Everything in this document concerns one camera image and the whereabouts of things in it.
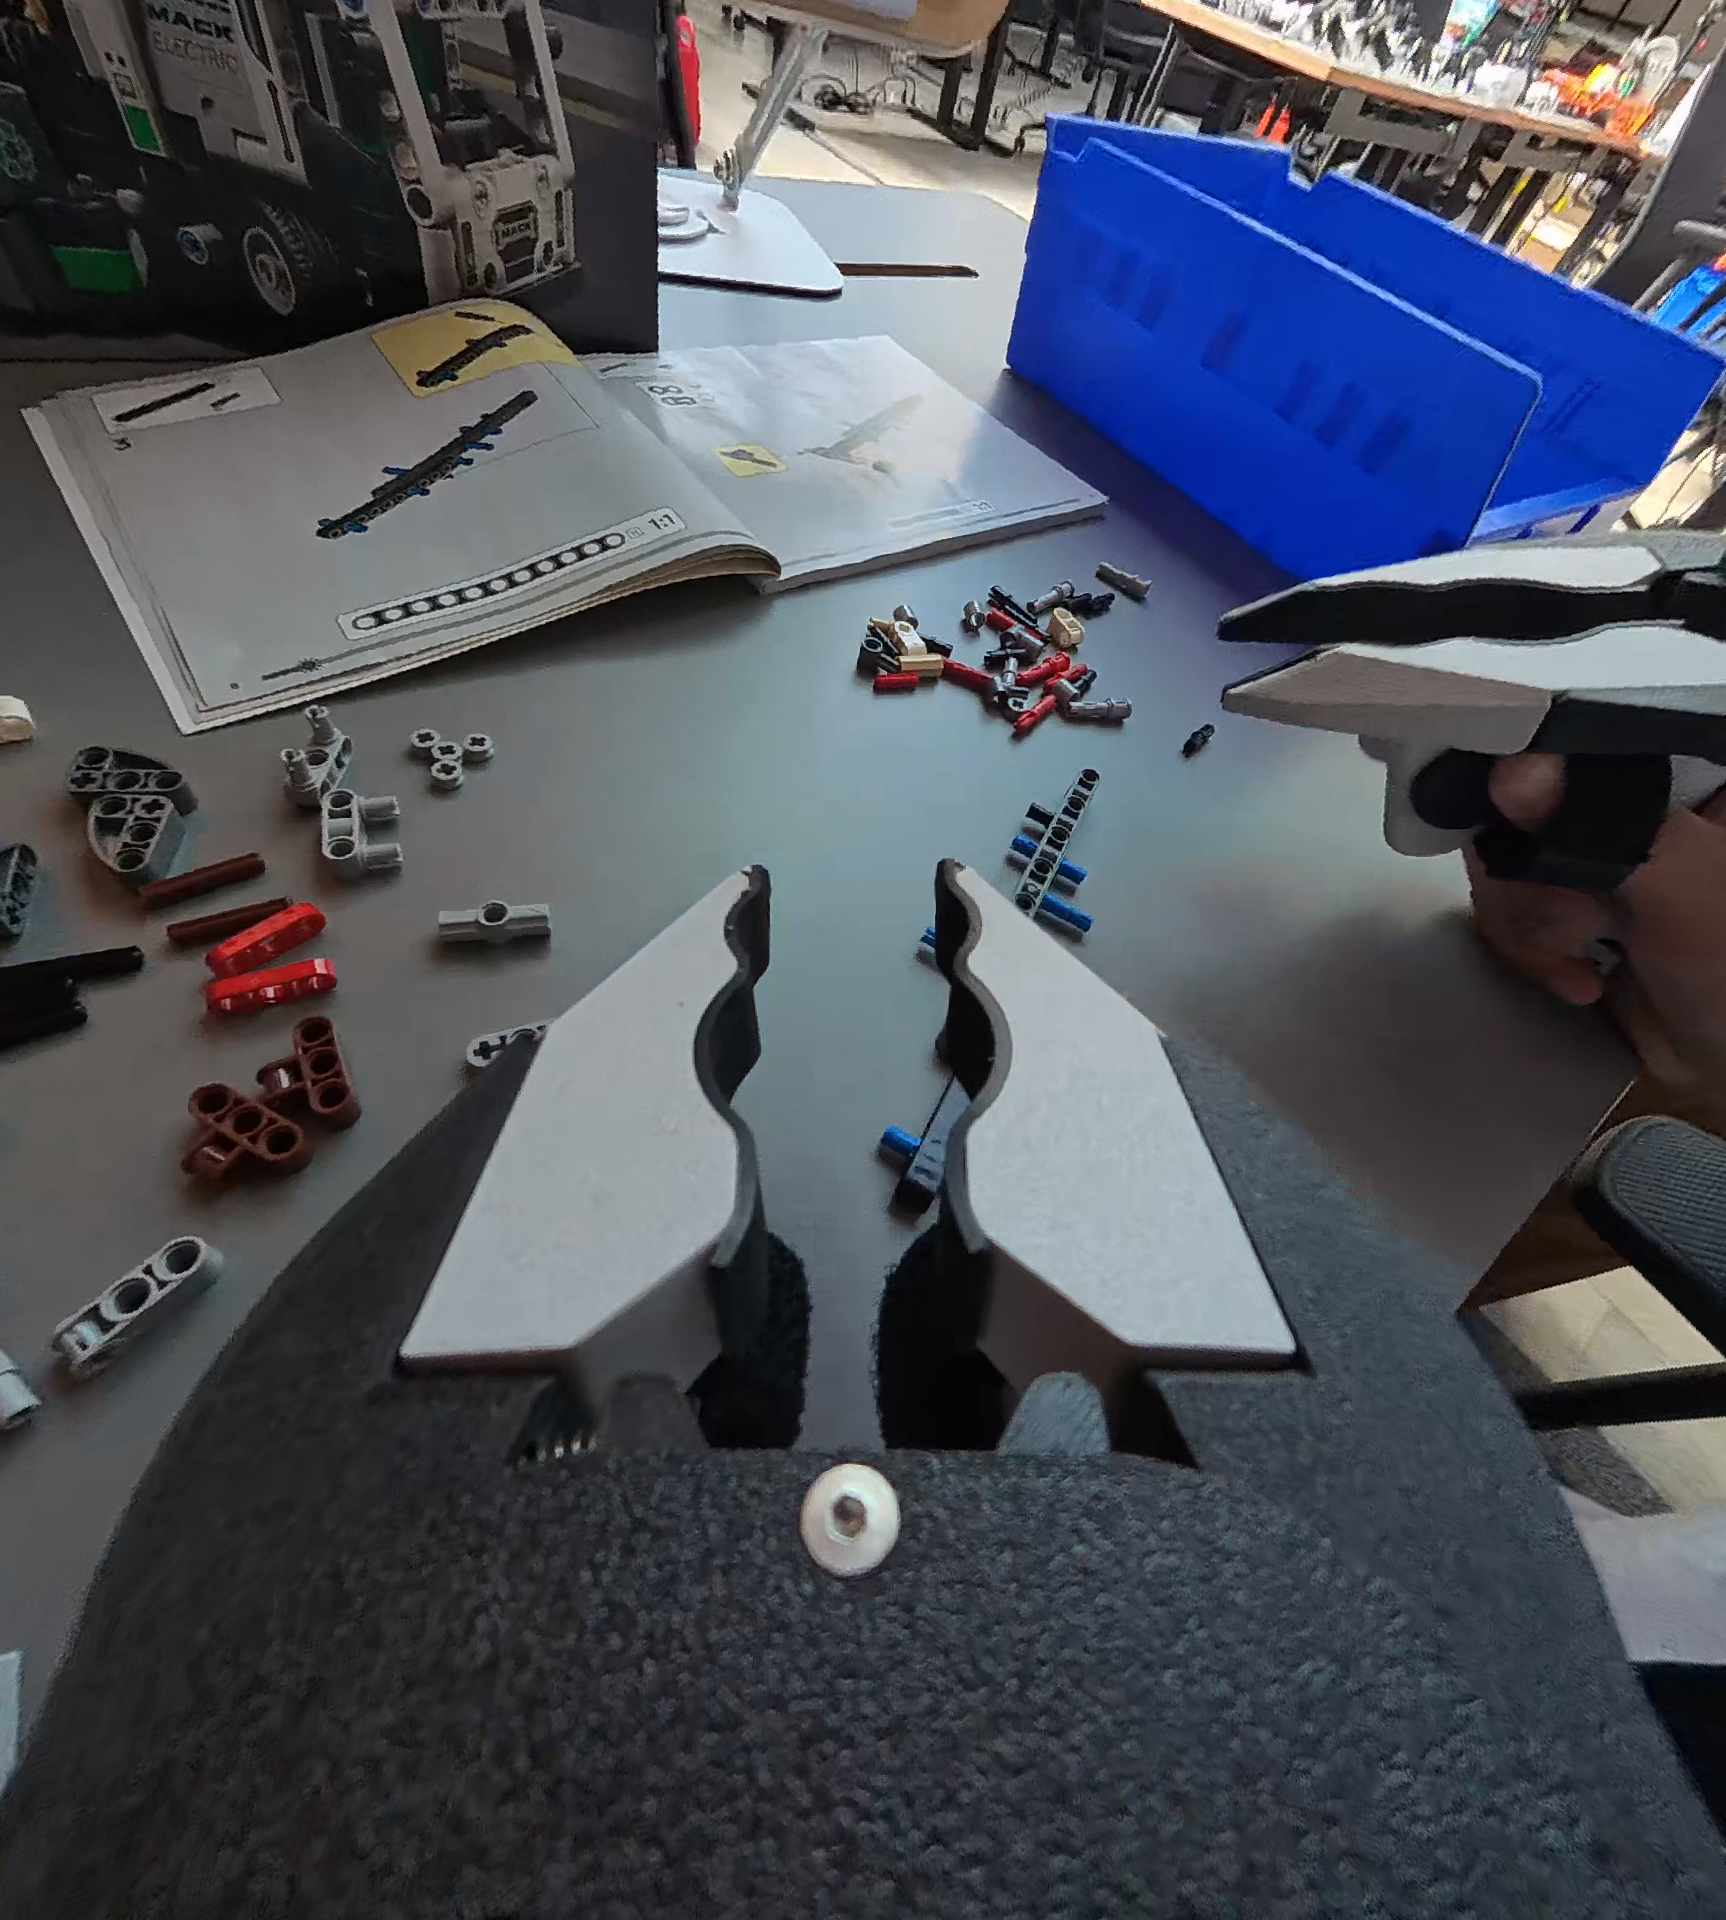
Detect wooden workbench with clutter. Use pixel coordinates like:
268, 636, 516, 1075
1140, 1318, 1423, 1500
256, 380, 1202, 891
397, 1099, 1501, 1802
1149, 0, 1668, 174

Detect grey three-hole lego beam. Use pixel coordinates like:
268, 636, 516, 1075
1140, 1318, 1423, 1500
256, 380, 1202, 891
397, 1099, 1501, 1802
51, 1236, 226, 1380

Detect person's white shirt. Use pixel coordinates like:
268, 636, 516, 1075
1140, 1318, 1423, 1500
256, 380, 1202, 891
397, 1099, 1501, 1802
1560, 1477, 1726, 1671

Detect black mesh chair armrest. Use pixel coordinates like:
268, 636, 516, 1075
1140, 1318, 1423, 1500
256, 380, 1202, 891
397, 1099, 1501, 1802
1515, 1116, 1726, 1435

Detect lego instruction booklet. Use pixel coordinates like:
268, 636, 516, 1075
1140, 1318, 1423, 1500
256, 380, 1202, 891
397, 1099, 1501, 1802
23, 301, 1109, 739

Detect white lamp stand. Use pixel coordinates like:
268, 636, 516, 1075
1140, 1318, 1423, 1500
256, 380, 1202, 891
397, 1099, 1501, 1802
656, 23, 846, 302

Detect black office chair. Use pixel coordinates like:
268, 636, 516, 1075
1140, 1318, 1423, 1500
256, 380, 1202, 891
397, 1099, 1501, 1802
1595, 30, 1726, 311

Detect black lego beam blue pins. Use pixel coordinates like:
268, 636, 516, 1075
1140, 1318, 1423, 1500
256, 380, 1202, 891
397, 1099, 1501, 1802
878, 768, 1107, 1218

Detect brown lego axle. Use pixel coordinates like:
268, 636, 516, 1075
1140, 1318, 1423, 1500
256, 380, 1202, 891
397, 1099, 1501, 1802
140, 852, 268, 912
167, 897, 297, 949

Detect grey lego connector with pins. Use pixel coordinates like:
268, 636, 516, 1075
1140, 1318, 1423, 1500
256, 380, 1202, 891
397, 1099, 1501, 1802
318, 790, 406, 884
279, 705, 357, 814

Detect brown lego cross block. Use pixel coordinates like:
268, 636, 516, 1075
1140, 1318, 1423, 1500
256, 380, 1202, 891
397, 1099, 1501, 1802
256, 1017, 364, 1132
180, 1082, 314, 1188

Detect pile of small lego pins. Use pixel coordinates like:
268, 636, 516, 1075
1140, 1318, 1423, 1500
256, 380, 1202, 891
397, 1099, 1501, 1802
855, 562, 1154, 740

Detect red lego beam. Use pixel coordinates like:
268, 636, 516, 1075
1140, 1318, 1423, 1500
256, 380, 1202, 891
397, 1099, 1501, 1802
203, 960, 342, 1021
205, 905, 330, 978

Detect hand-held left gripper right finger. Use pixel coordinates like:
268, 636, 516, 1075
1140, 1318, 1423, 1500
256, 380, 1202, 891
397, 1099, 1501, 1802
930, 858, 1309, 1429

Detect dark printed lego box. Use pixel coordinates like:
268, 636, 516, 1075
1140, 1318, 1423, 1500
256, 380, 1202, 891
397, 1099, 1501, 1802
0, 0, 663, 366

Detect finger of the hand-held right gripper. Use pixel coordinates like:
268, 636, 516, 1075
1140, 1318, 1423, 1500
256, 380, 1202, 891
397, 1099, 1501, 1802
1219, 533, 1726, 653
1221, 619, 1701, 756

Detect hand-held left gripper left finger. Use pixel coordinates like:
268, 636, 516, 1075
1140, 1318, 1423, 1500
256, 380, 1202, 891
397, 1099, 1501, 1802
399, 862, 777, 1421

